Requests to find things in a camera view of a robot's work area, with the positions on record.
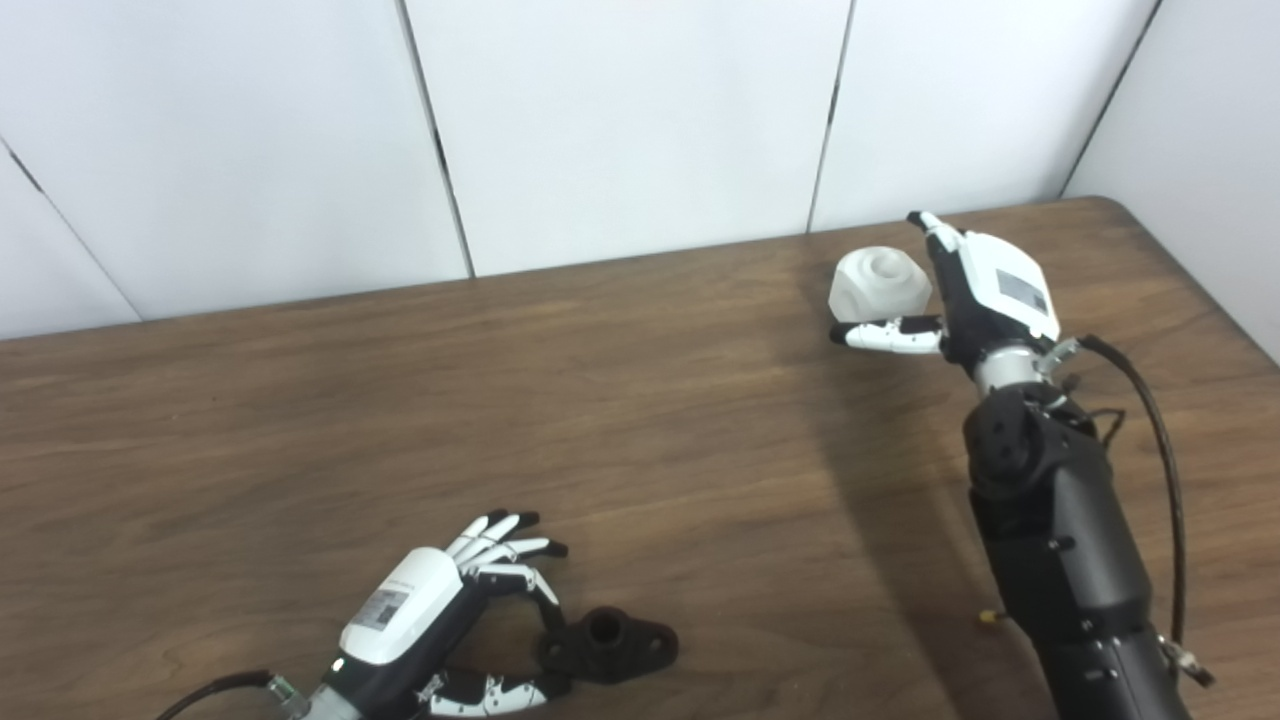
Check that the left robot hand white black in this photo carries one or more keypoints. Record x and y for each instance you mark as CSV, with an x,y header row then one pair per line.
x,y
400,605

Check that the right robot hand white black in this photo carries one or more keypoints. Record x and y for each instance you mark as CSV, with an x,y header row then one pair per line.
x,y
995,290

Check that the round white faceted piece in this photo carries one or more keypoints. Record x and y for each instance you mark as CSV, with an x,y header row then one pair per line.
x,y
880,285

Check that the black flanged holder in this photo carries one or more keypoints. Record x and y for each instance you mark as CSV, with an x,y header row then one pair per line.
x,y
610,645

